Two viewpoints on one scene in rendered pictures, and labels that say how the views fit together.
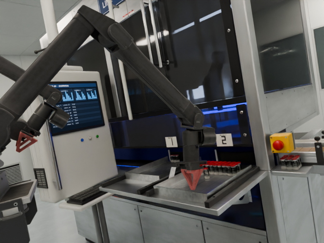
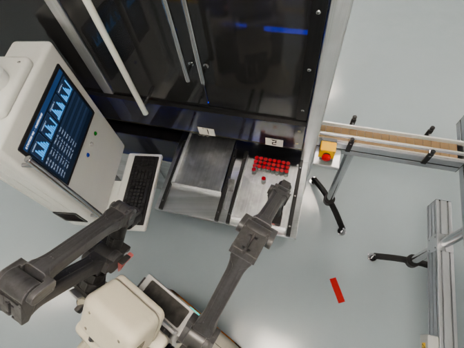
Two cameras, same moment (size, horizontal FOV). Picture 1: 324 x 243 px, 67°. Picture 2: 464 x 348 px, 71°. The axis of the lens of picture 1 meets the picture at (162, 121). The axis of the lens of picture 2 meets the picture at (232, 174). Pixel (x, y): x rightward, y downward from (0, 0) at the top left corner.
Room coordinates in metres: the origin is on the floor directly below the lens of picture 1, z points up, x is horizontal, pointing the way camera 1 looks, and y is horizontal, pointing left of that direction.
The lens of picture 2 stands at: (0.45, 0.23, 2.35)
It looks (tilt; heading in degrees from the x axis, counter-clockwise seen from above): 62 degrees down; 339
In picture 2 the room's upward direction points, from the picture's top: 11 degrees counter-clockwise
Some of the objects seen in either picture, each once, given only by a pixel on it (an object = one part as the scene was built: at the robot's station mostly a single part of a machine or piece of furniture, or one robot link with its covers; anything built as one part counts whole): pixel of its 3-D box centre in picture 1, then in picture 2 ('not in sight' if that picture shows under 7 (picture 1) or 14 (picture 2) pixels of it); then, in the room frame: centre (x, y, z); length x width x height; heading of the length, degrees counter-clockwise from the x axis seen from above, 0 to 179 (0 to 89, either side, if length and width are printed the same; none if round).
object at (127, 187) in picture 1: (180, 179); (234, 179); (1.15, -0.04, 0.87); 0.70 x 0.48 x 0.02; 45
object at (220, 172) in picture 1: (218, 169); (270, 170); (1.08, -0.21, 0.90); 0.18 x 0.02 x 0.05; 45
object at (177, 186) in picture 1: (204, 179); (265, 190); (1.00, -0.13, 0.90); 0.34 x 0.26 x 0.04; 135
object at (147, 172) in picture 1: (164, 167); (205, 159); (1.32, 0.03, 0.90); 0.34 x 0.26 x 0.04; 135
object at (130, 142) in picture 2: (126, 182); (132, 145); (1.75, 0.33, 0.73); 1.98 x 0.01 x 0.25; 45
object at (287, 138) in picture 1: (282, 142); (327, 148); (0.99, -0.47, 0.99); 0.08 x 0.07 x 0.07; 135
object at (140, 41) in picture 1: (136, 66); (138, 47); (1.53, 0.10, 1.50); 0.47 x 0.01 x 0.59; 45
